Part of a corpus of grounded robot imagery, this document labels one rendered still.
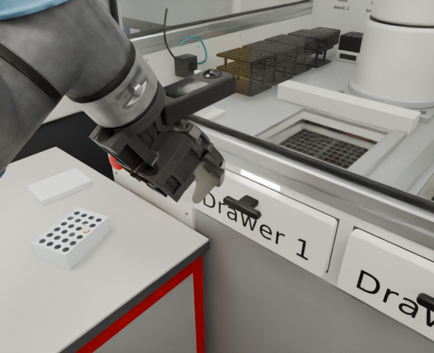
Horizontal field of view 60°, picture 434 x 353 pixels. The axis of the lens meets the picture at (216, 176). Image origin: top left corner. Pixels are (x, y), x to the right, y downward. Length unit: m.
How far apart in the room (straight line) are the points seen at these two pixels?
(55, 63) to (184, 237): 0.55
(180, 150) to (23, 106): 0.17
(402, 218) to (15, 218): 0.77
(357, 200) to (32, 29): 0.44
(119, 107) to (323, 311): 0.52
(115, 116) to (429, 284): 0.44
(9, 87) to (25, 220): 0.66
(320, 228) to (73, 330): 0.42
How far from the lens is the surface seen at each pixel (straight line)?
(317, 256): 0.63
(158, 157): 0.41
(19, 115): 0.30
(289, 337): 0.84
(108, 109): 0.35
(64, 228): 0.81
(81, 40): 0.31
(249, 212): 0.61
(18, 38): 0.30
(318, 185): 0.58
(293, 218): 0.61
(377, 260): 0.58
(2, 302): 0.76
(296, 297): 0.74
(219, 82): 0.44
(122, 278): 0.73
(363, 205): 0.57
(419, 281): 0.57
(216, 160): 0.44
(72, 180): 1.00
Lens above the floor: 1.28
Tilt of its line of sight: 32 degrees down
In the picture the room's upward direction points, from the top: straight up
